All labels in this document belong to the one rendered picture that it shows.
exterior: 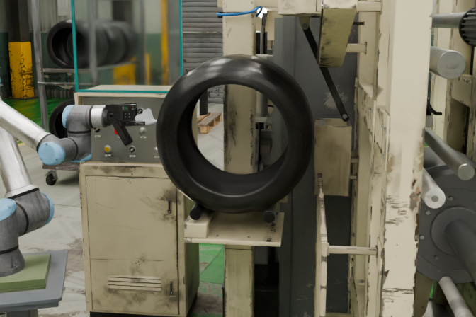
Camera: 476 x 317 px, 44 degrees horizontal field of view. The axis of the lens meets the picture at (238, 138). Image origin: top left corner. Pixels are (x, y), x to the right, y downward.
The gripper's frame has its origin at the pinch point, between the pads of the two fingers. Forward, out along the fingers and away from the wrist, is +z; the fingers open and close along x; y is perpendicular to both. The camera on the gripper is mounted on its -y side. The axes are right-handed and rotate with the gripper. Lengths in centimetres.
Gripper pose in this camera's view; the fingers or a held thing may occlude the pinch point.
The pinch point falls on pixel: (156, 122)
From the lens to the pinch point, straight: 233.4
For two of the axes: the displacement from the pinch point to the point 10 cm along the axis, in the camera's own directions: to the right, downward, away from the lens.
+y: 0.0, -9.8, -1.9
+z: 9.9, 0.2, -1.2
